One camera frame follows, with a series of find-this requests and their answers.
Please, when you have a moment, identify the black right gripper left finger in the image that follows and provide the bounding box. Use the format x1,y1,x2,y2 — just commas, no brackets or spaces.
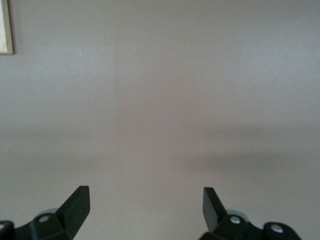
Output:
0,185,90,240

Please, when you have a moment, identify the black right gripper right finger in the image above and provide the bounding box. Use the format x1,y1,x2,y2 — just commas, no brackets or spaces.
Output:
199,187,301,240

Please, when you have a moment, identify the bamboo cutting board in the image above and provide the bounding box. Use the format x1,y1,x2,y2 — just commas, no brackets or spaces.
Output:
0,0,14,55

